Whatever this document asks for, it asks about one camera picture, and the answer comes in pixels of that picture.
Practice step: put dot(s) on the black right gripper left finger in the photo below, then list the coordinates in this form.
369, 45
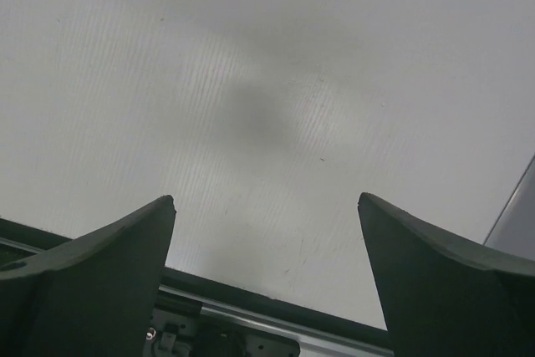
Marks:
91, 296

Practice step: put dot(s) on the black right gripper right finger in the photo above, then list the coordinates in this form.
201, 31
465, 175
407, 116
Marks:
442, 294

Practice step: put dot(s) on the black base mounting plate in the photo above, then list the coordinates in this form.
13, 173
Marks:
226, 299

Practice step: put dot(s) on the aluminium frame rail front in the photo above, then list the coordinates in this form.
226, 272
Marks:
181, 321

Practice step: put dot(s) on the right aluminium corner post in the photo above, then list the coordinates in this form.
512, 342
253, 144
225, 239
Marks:
513, 231

